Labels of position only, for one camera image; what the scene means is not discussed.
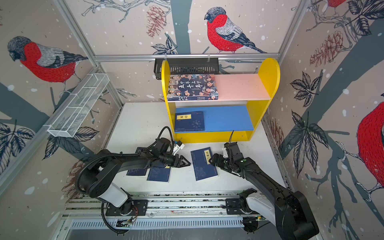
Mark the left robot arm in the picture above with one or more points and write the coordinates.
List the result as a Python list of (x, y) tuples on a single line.
[(96, 179)]

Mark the white wire mesh basket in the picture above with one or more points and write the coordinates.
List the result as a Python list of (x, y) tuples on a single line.
[(81, 102)]

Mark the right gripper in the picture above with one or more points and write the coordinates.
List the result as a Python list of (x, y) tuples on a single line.
[(219, 161)]

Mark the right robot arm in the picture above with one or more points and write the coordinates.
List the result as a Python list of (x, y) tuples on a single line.
[(288, 211)]

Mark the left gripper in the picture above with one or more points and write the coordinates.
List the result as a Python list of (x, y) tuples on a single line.
[(179, 164)]

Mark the large illustrated box book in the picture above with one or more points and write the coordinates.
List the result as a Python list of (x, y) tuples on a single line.
[(192, 88)]

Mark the yellow pink blue bookshelf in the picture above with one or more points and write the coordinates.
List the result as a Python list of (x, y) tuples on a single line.
[(243, 101)]

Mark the blue book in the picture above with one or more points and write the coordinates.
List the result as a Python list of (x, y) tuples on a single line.
[(202, 167), (137, 172), (189, 122), (160, 173)]

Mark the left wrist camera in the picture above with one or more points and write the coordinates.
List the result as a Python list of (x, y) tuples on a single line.
[(178, 145)]

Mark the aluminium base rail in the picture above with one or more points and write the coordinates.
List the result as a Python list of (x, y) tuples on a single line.
[(158, 212)]

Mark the black slotted wall basket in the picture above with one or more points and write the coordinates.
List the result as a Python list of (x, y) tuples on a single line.
[(194, 66)]

